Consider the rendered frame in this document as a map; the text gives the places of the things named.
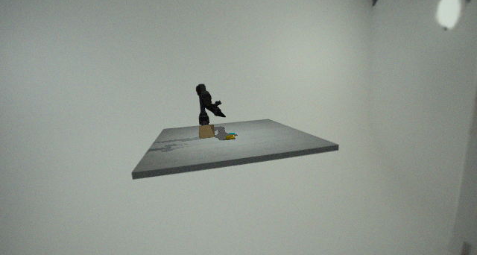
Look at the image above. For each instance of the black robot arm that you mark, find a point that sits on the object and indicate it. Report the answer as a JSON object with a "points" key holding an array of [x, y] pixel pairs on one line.
{"points": [[205, 102]]}

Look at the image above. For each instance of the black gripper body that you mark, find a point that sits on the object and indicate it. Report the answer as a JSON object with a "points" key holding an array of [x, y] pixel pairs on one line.
{"points": [[213, 109]]}

